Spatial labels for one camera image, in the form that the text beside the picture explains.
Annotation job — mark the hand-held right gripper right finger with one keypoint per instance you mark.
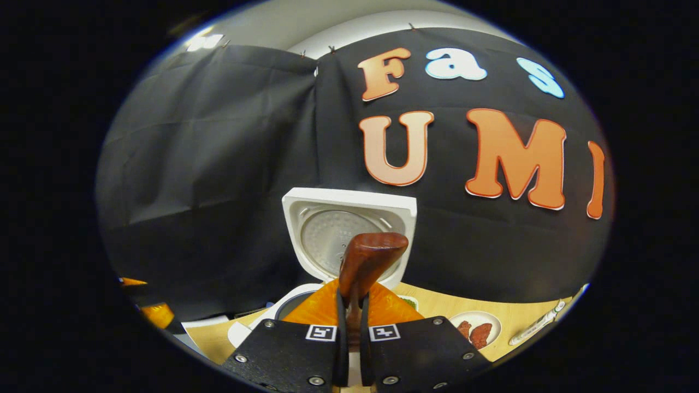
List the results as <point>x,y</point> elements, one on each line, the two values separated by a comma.
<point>365,360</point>

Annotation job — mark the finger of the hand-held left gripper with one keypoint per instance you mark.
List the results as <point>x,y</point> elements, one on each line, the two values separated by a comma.
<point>134,281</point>
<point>158,315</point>

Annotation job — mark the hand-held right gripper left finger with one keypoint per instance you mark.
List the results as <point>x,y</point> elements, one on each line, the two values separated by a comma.
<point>341,360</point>

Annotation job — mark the brown wooden spoon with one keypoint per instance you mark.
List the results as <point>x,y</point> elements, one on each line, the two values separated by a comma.
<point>371,256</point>

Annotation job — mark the white rice cooker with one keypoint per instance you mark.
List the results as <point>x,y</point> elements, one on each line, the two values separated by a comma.
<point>322,229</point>

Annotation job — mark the white flat sheet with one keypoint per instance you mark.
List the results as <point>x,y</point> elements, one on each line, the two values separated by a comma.
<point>205,322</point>

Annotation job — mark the white divided condiment dish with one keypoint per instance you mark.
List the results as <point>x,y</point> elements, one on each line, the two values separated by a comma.
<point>409,302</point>

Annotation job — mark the red meat piece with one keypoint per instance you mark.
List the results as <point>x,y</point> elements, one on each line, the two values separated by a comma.
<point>464,329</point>
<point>480,334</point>

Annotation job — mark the white round plate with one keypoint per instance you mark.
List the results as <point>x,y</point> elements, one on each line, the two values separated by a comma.
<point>489,317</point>

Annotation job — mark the white green drink bottle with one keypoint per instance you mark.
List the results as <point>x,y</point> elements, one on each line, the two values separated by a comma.
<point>538,323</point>

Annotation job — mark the ceiling light panel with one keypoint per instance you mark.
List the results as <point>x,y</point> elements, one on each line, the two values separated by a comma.
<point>205,42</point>

